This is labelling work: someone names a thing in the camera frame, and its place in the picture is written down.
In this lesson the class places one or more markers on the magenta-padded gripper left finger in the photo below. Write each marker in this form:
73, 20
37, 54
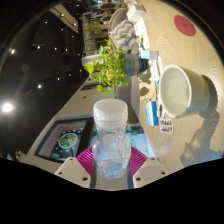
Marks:
75, 170

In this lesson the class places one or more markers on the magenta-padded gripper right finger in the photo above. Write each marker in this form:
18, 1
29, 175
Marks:
146, 170

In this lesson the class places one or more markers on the clear bottle with white cap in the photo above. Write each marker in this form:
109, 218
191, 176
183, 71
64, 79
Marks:
110, 140

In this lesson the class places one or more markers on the decorated glass window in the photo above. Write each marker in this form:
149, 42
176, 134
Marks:
63, 140

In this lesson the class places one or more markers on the pill blister pack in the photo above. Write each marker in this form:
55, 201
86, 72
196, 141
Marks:
166, 125

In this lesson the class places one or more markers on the flat blue box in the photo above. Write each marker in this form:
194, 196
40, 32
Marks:
152, 113

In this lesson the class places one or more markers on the white paper cup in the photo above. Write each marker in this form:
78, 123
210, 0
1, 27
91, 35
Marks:
180, 91

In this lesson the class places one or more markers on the ceiling lights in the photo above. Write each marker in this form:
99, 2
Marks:
7, 107

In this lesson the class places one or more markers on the green potted plant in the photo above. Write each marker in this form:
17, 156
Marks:
110, 66

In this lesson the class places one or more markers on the small blue white box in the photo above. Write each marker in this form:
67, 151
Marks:
148, 54

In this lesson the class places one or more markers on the grey zigzag striped cushion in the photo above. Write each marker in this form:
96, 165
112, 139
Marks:
123, 33

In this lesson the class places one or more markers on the flat round red coaster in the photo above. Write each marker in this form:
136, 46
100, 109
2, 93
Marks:
184, 25

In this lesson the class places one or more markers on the grey curved sofa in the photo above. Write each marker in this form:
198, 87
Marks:
115, 18

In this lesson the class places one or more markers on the white and orange box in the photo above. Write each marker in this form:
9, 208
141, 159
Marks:
136, 12

